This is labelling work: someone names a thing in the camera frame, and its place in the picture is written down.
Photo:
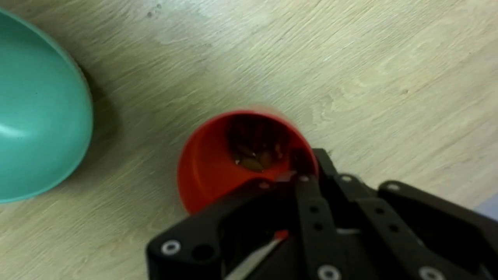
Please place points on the brown contents in cup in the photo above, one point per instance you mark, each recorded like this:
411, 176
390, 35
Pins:
253, 148

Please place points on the white strip with red tip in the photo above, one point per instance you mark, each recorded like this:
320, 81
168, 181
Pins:
258, 254

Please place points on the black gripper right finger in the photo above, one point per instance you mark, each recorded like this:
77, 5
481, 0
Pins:
409, 227

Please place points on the red plastic cup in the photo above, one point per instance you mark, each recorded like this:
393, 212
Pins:
218, 161

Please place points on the teal green bowl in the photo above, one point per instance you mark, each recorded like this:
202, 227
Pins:
35, 109

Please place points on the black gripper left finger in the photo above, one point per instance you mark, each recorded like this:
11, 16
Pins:
249, 227

